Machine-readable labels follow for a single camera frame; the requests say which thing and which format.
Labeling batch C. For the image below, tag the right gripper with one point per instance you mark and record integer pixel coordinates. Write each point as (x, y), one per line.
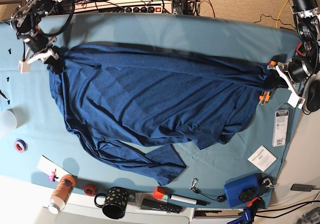
(56, 63)

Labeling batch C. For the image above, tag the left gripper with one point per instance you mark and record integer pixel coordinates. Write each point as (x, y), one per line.
(273, 80)

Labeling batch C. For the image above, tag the dark blue t-shirt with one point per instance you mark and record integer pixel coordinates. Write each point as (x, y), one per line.
(129, 106)

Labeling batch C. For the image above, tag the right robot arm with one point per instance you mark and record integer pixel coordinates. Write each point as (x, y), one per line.
(25, 21)

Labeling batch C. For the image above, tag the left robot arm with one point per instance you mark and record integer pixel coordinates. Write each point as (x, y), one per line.
(303, 66)

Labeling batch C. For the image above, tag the orange black utility knife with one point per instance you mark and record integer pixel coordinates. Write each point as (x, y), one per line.
(266, 94)

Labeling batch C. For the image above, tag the orange black clamp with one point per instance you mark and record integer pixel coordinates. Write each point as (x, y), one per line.
(300, 49)

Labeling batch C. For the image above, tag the clear blister pack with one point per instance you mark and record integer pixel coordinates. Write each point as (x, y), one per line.
(280, 126)

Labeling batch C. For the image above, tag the black computer mouse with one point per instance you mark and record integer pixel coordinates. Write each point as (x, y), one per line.
(313, 96)

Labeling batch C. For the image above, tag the translucent plastic cup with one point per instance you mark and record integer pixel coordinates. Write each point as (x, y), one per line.
(8, 122)

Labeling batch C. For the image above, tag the white paper card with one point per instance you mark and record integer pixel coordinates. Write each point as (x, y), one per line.
(262, 158)

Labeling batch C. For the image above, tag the light blue table cloth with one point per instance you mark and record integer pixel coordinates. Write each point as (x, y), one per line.
(41, 125)

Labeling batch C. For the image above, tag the purple tape roll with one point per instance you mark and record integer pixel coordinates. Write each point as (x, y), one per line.
(20, 145)

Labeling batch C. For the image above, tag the white paper sheet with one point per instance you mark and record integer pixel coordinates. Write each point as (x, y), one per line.
(47, 166)

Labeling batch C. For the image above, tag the white power strip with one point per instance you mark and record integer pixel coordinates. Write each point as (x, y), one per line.
(136, 6)

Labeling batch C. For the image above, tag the metal carabiner keyring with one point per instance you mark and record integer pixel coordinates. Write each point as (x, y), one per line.
(267, 183)

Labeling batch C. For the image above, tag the black adapter block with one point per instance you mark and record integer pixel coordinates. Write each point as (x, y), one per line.
(301, 187)

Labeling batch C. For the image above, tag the pink small toy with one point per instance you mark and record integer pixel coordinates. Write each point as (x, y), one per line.
(53, 176)

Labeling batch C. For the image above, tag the blue box with knob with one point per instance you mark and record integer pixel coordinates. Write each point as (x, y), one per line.
(242, 190)

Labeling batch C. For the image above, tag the orange supplement bottle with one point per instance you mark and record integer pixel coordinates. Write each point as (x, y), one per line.
(61, 194)

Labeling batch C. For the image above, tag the red tape roll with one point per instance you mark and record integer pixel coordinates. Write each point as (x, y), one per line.
(90, 190)

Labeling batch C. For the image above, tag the blue orange bottom clamp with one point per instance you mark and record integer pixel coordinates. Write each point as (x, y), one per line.
(248, 215)

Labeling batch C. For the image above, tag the black mug gold dots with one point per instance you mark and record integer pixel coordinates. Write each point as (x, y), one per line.
(115, 202)

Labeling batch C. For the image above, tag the white marker pen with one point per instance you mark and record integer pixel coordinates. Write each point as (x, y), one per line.
(187, 200)

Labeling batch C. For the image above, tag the orange red cube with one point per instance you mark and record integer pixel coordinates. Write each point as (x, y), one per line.
(159, 193)

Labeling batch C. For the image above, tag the black remote control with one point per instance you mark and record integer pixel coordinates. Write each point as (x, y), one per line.
(161, 206)

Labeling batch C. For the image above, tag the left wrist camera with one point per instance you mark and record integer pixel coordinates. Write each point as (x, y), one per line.
(296, 101)

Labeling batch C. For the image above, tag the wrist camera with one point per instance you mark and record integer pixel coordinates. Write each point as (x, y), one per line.
(24, 67)
(296, 101)

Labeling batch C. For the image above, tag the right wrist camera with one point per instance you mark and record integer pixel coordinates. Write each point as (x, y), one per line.
(24, 67)

